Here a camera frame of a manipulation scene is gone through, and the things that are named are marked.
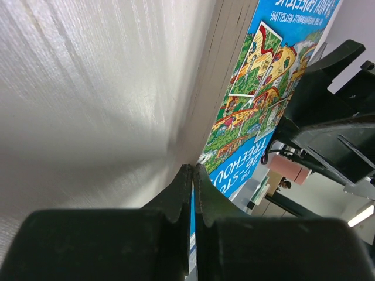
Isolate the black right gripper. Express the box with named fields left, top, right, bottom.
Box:
left=270, top=40, right=374, bottom=186

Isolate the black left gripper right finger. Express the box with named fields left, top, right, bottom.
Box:
left=195, top=164, right=374, bottom=280

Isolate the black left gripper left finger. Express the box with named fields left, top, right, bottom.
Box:
left=1, top=165, right=192, bottom=280

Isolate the blue 26-Storey Treehouse book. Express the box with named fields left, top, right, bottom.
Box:
left=171, top=0, right=343, bottom=276

